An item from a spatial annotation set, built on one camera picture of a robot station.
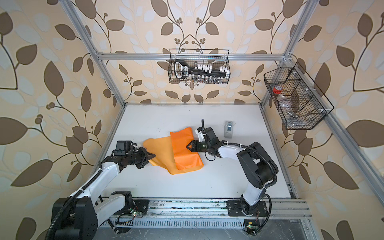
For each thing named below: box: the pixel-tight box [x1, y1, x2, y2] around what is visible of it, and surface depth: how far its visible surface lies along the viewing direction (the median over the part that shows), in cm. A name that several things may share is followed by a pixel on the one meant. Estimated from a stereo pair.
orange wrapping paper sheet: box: [143, 127, 204, 175], surface depth 90 cm
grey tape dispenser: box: [224, 120, 233, 138], surface depth 104 cm
